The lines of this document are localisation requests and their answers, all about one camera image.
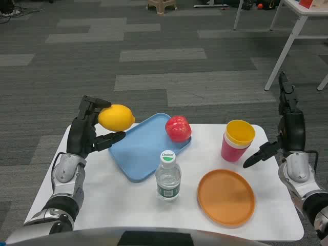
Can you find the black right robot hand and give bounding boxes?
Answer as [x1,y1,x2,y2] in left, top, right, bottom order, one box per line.
[242,71,306,169]

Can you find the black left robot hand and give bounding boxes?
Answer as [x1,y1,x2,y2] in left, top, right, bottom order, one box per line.
[66,95,127,159]

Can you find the yellow lemon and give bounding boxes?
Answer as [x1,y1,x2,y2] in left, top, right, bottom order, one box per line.
[98,104,136,133]

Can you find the blue rectangle plate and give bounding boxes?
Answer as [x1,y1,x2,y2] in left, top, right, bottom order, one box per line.
[107,112,192,183]

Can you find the orange round plate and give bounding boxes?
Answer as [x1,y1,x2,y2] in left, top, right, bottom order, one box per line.
[197,169,256,228]

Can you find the yellow plastic cup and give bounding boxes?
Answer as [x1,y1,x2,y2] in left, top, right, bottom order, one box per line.
[224,119,256,147]

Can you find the white plastic cup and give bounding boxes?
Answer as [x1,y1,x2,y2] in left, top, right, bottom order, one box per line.
[223,132,253,150]

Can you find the pink plastic cup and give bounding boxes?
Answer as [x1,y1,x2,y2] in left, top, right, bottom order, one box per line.
[221,135,251,163]

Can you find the red apple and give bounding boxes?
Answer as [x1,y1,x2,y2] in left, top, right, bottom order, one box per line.
[165,115,192,143]

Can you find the clear plastic water bottle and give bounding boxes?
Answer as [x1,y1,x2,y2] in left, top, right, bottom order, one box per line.
[155,150,182,201]

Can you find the white table legs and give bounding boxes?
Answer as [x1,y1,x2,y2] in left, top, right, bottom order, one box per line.
[233,0,328,92]

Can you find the silver robot chest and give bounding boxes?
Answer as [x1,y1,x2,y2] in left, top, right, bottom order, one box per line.
[5,227,272,246]

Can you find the beige plastic stool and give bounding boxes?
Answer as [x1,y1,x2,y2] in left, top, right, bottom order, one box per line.
[147,0,178,16]

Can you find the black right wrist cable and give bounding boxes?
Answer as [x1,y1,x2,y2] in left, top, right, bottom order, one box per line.
[305,150,320,181]

